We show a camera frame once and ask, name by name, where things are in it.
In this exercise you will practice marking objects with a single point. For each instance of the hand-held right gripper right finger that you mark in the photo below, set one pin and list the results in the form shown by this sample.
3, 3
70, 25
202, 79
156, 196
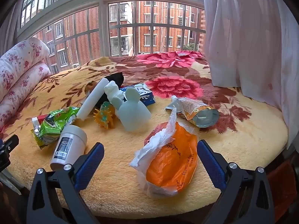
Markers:
210, 165

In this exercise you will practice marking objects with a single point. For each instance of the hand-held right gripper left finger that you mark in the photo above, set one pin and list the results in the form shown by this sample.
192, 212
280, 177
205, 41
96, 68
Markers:
91, 163

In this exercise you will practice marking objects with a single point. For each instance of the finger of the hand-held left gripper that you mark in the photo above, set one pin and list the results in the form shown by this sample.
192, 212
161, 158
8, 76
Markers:
8, 148

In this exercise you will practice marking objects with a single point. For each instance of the yellow floral blanket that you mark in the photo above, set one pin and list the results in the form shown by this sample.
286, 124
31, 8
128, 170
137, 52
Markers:
112, 144

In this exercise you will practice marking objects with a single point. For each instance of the white jar with label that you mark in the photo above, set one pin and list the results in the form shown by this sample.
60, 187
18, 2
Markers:
67, 144

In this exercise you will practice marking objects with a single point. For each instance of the orange plastic bag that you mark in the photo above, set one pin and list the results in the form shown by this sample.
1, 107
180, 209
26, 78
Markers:
172, 163

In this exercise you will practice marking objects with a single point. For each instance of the red white packet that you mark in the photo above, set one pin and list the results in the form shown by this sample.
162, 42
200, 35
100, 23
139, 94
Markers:
37, 120

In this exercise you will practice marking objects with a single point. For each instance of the orange green toy dinosaur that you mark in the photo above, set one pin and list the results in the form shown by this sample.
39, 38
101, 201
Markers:
105, 116

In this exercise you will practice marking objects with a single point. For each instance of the green snack packet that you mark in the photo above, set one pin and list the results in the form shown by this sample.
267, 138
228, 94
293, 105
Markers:
53, 123

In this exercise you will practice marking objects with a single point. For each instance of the orange foil snack pouch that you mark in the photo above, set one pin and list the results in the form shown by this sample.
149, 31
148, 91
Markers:
196, 112

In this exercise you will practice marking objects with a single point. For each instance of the white plastic bag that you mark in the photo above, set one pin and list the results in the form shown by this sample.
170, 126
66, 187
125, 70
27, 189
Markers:
151, 149

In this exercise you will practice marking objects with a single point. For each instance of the pale blue mouse-shaped container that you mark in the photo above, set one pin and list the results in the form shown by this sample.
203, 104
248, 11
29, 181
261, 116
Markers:
133, 116

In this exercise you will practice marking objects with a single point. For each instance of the white foam tube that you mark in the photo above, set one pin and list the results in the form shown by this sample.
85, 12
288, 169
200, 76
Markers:
91, 100

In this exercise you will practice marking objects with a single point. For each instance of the white pink floral quilt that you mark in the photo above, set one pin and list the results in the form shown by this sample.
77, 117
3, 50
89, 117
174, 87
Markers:
18, 74

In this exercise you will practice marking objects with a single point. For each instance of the blue and white carton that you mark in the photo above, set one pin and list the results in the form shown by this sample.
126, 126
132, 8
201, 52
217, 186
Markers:
146, 95

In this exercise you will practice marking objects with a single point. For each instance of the black cloth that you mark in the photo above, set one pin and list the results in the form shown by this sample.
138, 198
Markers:
116, 78

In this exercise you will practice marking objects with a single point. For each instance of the white sheer curtain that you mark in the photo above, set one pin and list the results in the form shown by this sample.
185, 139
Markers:
245, 39

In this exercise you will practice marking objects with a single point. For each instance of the window frame with grille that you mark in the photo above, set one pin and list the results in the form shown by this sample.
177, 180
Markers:
104, 28

